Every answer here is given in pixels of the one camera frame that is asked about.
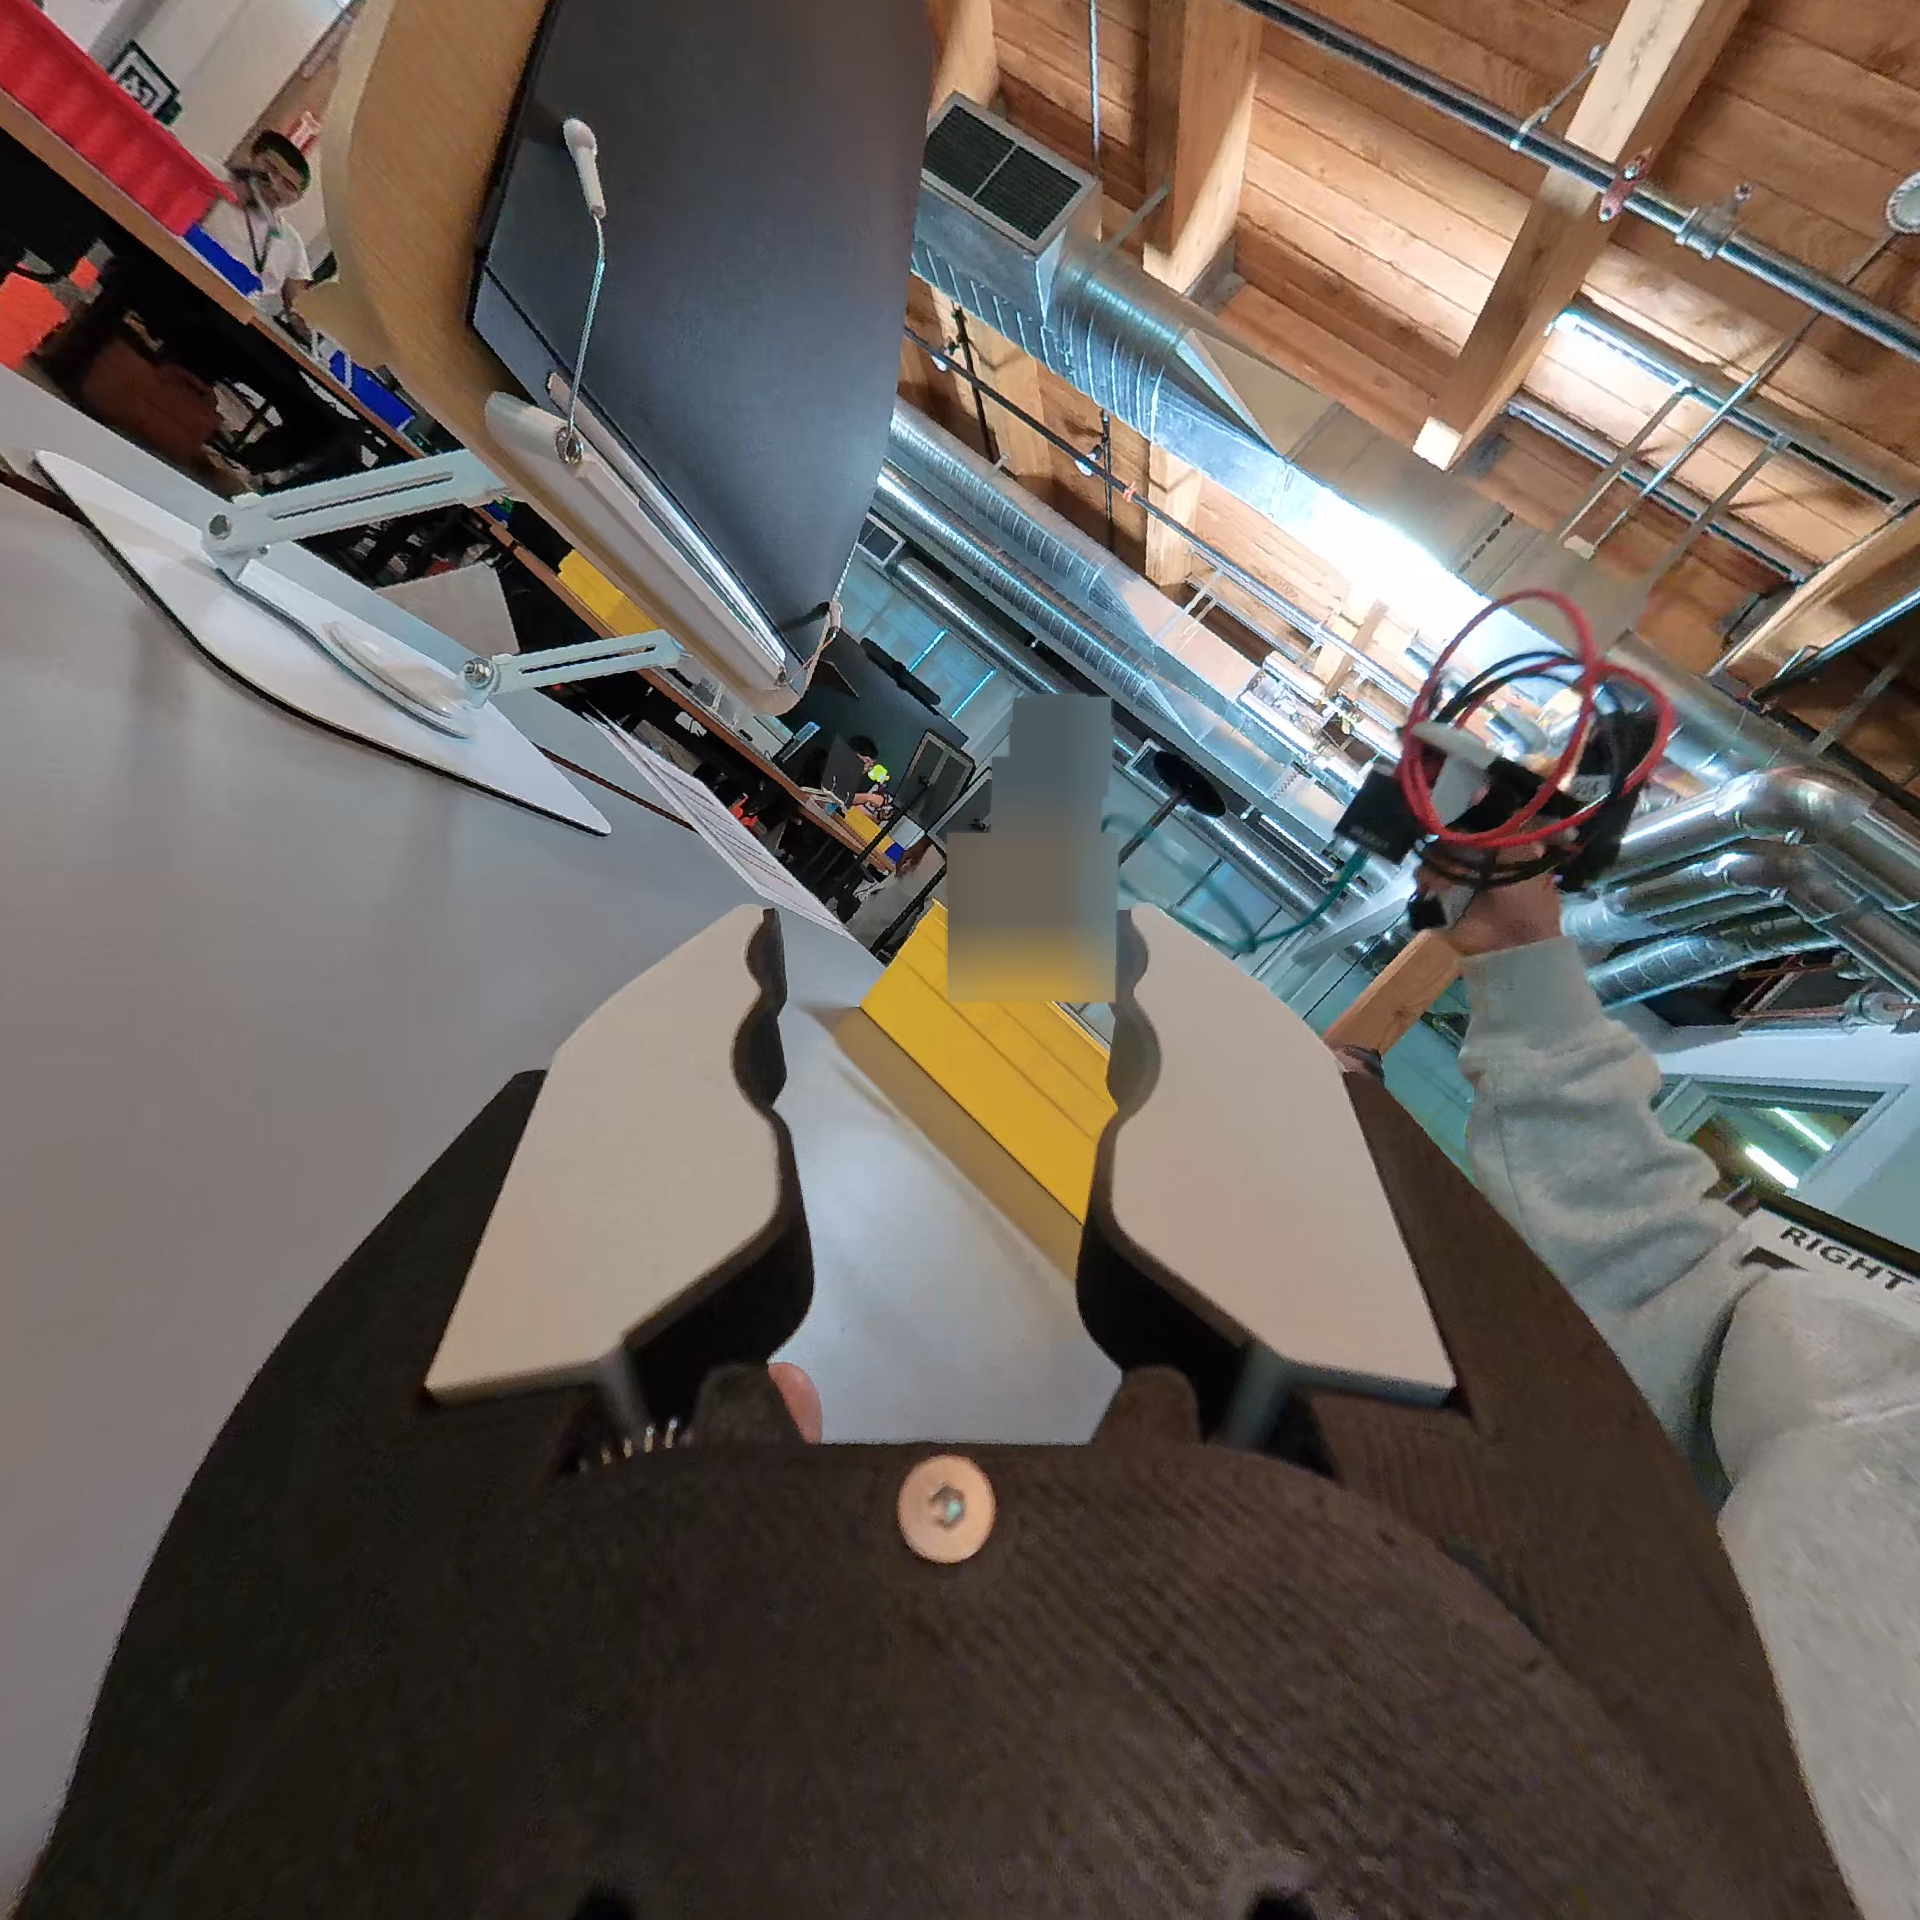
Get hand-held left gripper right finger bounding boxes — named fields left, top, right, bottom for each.
left=1071, top=901, right=1459, bottom=1445

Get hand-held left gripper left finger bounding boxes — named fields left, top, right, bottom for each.
left=424, top=907, right=815, bottom=1434

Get red ethernet cable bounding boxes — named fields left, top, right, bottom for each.
left=1396, top=588, right=1672, bottom=858

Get green ethernet cable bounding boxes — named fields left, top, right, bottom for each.
left=1242, top=848, right=1390, bottom=954

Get yellow plastic bin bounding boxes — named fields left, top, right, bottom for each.
left=857, top=895, right=1122, bottom=1250

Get person's right forearm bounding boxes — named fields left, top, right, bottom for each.
left=1455, top=927, right=1764, bottom=1324

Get grey desk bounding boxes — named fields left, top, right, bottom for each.
left=0, top=361, right=1119, bottom=1920

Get person's right hand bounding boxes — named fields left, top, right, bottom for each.
left=1443, top=878, right=1566, bottom=960

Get grey ceiling pipes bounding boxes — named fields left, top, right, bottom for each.
left=1557, top=767, right=1920, bottom=1023

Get black pole lamp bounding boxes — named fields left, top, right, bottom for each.
left=1110, top=749, right=1235, bottom=872

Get printed paper sheet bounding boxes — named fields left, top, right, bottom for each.
left=582, top=706, right=857, bottom=942

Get printed sign board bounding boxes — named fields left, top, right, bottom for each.
left=1738, top=1200, right=1920, bottom=1307

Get person's grey sweatshirt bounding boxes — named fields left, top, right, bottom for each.
left=1695, top=1246, right=1920, bottom=1920

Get white tilting stand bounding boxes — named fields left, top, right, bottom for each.
left=34, top=121, right=797, bottom=841

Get black panel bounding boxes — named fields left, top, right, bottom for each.
left=467, top=0, right=935, bottom=670

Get wooden board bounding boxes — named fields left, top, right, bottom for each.
left=319, top=0, right=939, bottom=719

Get wooden background table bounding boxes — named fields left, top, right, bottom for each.
left=0, top=89, right=424, bottom=452

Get red plastic bin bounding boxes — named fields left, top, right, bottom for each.
left=0, top=23, right=229, bottom=228

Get wooden support post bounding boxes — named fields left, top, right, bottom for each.
left=1318, top=927, right=1479, bottom=1055

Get spiral metal air duct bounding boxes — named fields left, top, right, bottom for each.
left=871, top=398, right=1353, bottom=901

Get large metal air duct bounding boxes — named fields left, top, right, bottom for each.
left=906, top=89, right=1505, bottom=497

